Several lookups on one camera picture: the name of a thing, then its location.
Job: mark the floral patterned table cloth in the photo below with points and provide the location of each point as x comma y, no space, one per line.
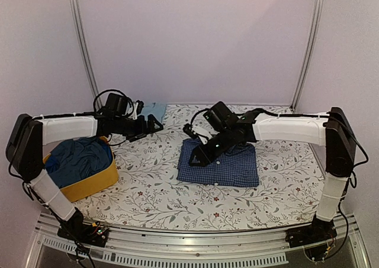
148,194

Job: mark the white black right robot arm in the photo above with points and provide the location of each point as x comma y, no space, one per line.
330,130

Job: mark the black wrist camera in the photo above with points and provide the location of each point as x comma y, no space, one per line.
116,105
220,117

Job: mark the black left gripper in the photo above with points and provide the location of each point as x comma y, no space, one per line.
142,129

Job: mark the light blue t-shirt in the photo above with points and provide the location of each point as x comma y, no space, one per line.
156,109

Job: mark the aluminium frame post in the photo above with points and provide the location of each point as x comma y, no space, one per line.
83,47
311,41

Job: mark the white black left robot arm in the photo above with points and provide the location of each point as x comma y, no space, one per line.
30,135

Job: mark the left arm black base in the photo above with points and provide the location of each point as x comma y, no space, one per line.
94,234

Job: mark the yellow laundry basket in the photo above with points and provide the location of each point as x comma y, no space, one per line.
93,184

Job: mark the dark blue garment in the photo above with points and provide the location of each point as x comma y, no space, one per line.
72,160

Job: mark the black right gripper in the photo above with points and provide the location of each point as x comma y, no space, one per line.
201,155

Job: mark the right aluminium frame post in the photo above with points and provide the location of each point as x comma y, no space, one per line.
311,41

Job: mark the blue checkered shirt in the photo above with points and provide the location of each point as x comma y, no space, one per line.
237,167

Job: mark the left aluminium frame post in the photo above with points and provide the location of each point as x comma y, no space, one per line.
83,47

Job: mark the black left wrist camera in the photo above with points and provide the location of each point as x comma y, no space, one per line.
116,105

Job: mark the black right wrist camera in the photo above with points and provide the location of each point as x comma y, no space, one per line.
220,117

